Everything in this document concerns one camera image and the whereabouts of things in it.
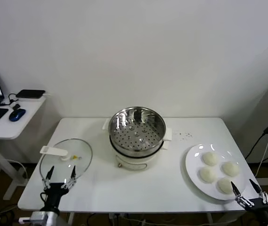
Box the dark crumbs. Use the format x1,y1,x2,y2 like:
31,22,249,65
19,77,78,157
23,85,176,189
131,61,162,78
173,130,192,140

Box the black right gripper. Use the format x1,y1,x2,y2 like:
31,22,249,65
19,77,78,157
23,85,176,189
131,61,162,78
230,178,268,226

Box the black desk cable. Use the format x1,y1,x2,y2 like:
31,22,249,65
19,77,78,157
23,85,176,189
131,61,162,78
0,93,19,106

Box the stainless steel steamer basket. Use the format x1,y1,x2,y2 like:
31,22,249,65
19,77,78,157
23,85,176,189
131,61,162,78
102,106,173,157

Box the white side desk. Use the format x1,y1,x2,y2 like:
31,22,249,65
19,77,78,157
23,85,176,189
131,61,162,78
0,94,47,201

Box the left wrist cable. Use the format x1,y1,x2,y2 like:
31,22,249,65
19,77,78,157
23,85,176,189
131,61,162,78
39,192,49,208

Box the white floor cable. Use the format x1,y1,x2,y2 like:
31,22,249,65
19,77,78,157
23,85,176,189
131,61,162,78
0,159,29,181

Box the black flat device box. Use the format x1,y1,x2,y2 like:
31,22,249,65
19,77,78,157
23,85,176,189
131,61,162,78
16,89,46,99

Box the white round plate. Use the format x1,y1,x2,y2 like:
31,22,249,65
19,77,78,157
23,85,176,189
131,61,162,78
185,143,247,201

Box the white electric cooker pot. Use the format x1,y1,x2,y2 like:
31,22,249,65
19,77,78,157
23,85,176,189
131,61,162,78
109,135,169,172

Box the glass lid white handle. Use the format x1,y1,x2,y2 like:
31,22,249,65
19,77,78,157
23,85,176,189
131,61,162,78
39,138,93,185

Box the blue computer mouse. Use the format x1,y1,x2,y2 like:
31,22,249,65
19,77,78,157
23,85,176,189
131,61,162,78
8,108,26,122

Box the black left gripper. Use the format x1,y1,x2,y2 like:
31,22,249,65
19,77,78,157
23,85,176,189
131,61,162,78
41,165,77,210

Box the white steamed baozi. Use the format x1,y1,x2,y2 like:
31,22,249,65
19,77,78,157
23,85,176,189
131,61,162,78
202,152,219,166
199,166,217,184
221,161,240,177
216,178,236,195

